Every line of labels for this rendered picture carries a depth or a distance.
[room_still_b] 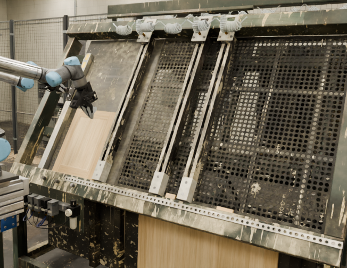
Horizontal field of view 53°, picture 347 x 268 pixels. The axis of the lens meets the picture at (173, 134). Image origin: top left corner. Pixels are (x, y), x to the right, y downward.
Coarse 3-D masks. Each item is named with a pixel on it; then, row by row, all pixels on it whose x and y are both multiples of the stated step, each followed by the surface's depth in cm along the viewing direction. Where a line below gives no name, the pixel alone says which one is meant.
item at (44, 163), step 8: (88, 64) 272; (64, 104) 262; (64, 112) 258; (64, 120) 257; (56, 128) 255; (56, 136) 252; (48, 144) 252; (56, 144) 253; (48, 152) 248; (48, 160) 248
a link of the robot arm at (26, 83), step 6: (0, 72) 208; (0, 78) 209; (6, 78) 210; (12, 78) 211; (18, 78) 213; (24, 78) 213; (12, 84) 214; (18, 84) 214; (24, 84) 213; (30, 84) 215
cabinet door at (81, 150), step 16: (80, 112) 254; (96, 112) 248; (112, 112) 241; (80, 128) 248; (96, 128) 242; (64, 144) 248; (80, 144) 242; (96, 144) 236; (64, 160) 242; (80, 160) 236; (96, 160) 230; (80, 176) 230
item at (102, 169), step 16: (144, 32) 247; (144, 48) 246; (144, 64) 244; (128, 80) 240; (128, 96) 234; (128, 112) 234; (112, 128) 228; (112, 144) 224; (112, 160) 225; (96, 176) 218
